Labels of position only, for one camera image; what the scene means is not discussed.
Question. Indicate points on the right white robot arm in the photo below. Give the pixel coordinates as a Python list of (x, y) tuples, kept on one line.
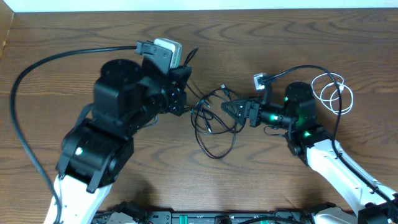
[(370, 200)]

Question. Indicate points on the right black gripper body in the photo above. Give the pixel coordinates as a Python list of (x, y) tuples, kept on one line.
[(272, 114)]

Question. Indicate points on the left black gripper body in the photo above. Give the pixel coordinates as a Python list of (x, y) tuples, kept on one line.
[(175, 92)]

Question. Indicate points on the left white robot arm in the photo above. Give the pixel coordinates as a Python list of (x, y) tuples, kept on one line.
[(127, 96)]

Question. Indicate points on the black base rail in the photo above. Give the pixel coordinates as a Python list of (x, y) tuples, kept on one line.
[(131, 213)]

